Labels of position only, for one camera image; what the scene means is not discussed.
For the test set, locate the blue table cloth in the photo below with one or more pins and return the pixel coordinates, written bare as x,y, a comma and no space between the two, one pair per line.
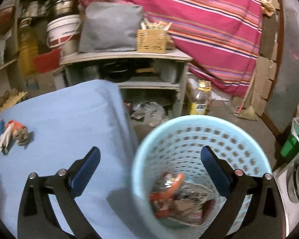
66,124

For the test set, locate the small brown paper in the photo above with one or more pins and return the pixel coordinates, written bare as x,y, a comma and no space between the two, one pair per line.
22,136

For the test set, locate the grey low shelf unit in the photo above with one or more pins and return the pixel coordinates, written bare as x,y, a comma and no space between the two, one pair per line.
142,76

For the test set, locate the light blue trash basket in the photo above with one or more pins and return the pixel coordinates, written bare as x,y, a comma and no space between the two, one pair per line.
174,147

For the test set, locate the green bin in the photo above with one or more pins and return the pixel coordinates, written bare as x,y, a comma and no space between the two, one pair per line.
291,146

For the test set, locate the clear bottle on floor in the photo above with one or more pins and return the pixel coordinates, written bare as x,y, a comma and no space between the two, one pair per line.
200,96

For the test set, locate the orange snack packet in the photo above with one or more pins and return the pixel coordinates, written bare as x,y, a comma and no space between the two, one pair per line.
15,125

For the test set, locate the orange silver snack wrapper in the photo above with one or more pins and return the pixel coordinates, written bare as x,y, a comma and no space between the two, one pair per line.
162,204

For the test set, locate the patterned white paper bag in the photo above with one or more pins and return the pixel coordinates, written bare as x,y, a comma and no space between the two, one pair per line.
187,206

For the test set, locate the wooden wall shelf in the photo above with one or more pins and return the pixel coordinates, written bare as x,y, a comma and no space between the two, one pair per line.
10,73

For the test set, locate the yellow utensil holder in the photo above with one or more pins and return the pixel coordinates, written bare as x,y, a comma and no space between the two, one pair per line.
154,37

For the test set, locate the yellow oil bottle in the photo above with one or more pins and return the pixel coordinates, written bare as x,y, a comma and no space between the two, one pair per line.
28,49

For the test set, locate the cardboard box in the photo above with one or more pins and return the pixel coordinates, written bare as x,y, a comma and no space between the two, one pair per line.
40,84

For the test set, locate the grey fabric cover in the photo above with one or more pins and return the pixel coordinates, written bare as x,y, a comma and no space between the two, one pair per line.
110,27

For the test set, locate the yellow egg tray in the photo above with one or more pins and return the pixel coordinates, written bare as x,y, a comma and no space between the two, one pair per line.
13,100

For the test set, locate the striped red cloth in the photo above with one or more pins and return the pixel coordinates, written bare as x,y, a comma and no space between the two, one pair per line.
222,36

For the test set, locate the white plastic bucket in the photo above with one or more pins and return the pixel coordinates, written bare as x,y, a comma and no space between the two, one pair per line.
64,33

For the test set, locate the clear plastic printed wrapper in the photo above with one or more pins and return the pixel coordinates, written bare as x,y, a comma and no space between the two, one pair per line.
166,187

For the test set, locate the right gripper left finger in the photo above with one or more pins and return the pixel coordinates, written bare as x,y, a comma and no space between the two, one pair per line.
36,218

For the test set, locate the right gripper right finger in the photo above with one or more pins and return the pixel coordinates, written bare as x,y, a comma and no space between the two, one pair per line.
265,216

